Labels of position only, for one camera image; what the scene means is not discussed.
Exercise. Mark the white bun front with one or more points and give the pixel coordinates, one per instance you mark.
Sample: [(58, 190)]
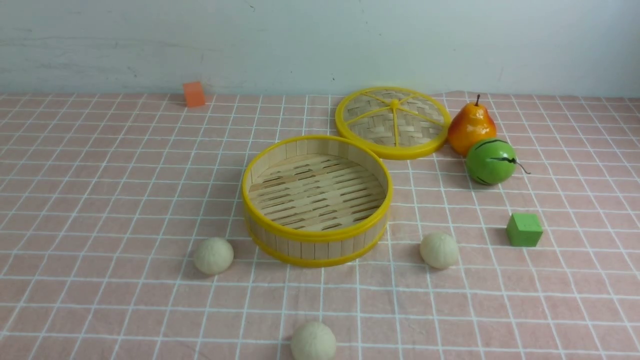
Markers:
[(313, 340)]

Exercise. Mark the bamboo steamer tray yellow rim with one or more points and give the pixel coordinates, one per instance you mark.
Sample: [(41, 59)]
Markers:
[(316, 201)]

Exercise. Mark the bamboo steamer lid yellow rim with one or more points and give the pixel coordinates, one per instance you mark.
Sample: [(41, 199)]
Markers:
[(394, 123)]

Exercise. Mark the orange cube block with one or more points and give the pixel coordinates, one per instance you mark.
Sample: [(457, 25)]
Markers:
[(194, 94)]

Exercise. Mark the green cube block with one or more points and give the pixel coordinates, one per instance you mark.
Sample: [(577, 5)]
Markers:
[(524, 230)]

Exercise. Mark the white bun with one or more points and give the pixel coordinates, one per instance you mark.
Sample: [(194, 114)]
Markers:
[(313, 340), (439, 250), (213, 256)]

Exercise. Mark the orange yellow toy pear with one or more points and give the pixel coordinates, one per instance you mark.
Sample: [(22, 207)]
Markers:
[(472, 124)]

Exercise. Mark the green toy watermelon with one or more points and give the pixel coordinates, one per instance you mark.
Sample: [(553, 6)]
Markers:
[(492, 161)]

